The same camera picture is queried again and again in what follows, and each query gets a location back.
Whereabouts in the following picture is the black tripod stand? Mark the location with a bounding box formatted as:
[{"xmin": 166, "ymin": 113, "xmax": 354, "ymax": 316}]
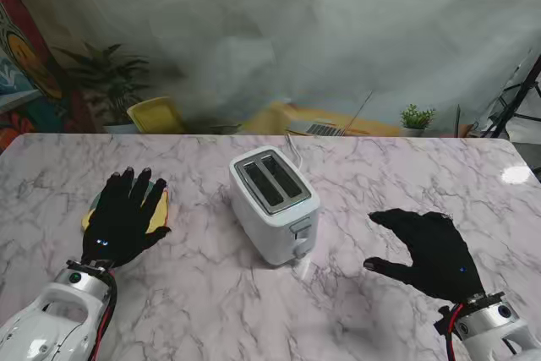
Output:
[{"xmin": 489, "ymin": 46, "xmax": 541, "ymax": 139}]

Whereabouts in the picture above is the large leafy potted plant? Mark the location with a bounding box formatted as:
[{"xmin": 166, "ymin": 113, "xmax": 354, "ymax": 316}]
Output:
[{"xmin": 52, "ymin": 41, "xmax": 151, "ymax": 134}]

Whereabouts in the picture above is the red black arm cable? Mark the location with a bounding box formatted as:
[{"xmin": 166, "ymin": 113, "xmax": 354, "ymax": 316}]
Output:
[
  {"xmin": 88, "ymin": 265, "xmax": 118, "ymax": 361},
  {"xmin": 434, "ymin": 304, "xmax": 466, "ymax": 361}
]

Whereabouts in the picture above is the open silver laptop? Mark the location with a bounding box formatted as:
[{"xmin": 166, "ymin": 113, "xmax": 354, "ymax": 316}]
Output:
[{"xmin": 285, "ymin": 90, "xmax": 375, "ymax": 138}]

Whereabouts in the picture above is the white backdrop sheet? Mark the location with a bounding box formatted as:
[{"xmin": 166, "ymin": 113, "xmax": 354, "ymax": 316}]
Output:
[{"xmin": 0, "ymin": 0, "xmax": 541, "ymax": 136}]

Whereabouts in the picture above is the red black left arm cable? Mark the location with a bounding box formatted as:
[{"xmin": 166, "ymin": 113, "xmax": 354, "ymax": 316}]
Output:
[{"xmin": 88, "ymin": 265, "xmax": 118, "ymax": 361}]

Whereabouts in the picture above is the small green potted plant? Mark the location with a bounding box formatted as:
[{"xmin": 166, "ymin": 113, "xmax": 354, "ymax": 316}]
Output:
[{"xmin": 399, "ymin": 102, "xmax": 437, "ymax": 138}]

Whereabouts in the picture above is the colourful mural banner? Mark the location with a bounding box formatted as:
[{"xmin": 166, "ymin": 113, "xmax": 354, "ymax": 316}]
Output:
[{"xmin": 0, "ymin": 0, "xmax": 96, "ymax": 155}]

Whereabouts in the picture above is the yellow table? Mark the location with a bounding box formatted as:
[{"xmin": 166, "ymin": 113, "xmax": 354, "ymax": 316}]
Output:
[{"xmin": 243, "ymin": 101, "xmax": 401, "ymax": 138}]

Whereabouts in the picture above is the white two-slot toaster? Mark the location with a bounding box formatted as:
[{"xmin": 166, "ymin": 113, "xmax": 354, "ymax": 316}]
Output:
[{"xmin": 228, "ymin": 145, "xmax": 321, "ymax": 268}]

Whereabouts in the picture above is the red black right arm cable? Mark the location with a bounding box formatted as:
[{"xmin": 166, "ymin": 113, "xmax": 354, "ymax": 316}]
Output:
[{"xmin": 434, "ymin": 304, "xmax": 466, "ymax": 361}]

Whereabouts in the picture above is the white toaster power cord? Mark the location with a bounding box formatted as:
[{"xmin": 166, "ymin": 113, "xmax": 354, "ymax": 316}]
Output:
[{"xmin": 285, "ymin": 132, "xmax": 306, "ymax": 172}]

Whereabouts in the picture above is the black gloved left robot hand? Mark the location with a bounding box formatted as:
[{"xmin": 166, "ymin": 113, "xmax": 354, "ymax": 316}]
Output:
[{"xmin": 79, "ymin": 166, "xmax": 172, "ymax": 271}]

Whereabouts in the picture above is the yellow plastic chair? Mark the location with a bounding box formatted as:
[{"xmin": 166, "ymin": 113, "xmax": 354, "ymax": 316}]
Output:
[{"xmin": 126, "ymin": 96, "xmax": 189, "ymax": 134}]

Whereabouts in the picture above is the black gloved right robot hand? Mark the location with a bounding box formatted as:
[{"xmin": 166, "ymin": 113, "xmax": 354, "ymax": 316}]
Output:
[{"xmin": 363, "ymin": 208, "xmax": 487, "ymax": 305}]

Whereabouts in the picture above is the teal round plate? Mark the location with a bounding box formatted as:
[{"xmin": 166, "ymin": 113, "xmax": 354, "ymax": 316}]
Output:
[{"xmin": 86, "ymin": 177, "xmax": 158, "ymax": 219}]

